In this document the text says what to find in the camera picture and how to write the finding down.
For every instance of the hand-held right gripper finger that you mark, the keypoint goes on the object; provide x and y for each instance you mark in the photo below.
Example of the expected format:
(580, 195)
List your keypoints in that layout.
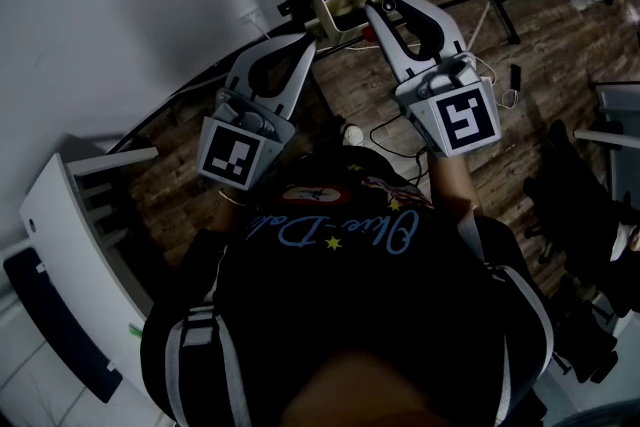
(392, 47)
(447, 27)

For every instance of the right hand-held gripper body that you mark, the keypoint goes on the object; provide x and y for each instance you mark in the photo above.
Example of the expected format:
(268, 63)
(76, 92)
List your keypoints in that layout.
(460, 115)

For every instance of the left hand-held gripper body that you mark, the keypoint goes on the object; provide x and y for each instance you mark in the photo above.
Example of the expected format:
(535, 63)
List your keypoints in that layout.
(235, 150)

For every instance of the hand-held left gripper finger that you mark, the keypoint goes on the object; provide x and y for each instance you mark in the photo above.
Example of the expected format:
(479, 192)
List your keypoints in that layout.
(300, 75)
(239, 65)

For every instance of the person's left forearm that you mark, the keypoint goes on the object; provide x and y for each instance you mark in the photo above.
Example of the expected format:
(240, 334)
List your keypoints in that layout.
(229, 215)

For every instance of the person's right forearm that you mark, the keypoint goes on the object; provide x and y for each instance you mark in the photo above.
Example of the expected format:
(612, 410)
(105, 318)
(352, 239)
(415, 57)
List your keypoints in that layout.
(452, 185)

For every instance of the white plastic marker box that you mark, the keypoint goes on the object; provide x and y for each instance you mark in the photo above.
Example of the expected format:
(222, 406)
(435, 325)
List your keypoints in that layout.
(332, 22)

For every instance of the small red round object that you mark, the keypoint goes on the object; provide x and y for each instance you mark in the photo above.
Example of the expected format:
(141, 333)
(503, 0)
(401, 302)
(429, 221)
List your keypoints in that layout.
(368, 33)

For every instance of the small black rectangular block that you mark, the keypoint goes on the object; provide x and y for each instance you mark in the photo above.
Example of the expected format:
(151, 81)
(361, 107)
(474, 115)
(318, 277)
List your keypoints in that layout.
(516, 76)

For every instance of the small white round device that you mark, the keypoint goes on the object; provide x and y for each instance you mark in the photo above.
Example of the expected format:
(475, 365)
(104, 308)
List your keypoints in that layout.
(353, 135)

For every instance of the black office chair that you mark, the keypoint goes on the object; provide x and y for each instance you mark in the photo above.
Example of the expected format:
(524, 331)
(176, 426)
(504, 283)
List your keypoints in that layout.
(575, 210)

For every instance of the white side table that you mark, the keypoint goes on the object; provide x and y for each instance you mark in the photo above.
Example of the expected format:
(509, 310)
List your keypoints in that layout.
(620, 115)

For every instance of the white cabinet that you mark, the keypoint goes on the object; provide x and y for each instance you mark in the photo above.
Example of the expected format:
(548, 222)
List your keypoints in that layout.
(80, 225)

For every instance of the black printed t-shirt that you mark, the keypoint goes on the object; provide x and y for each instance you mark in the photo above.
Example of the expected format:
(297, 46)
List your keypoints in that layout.
(350, 305)

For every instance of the dark blue panel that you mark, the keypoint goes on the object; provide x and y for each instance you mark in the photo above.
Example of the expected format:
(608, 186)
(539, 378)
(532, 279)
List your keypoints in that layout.
(55, 320)

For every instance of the white wall socket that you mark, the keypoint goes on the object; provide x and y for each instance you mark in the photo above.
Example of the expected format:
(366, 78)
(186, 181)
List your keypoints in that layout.
(250, 17)

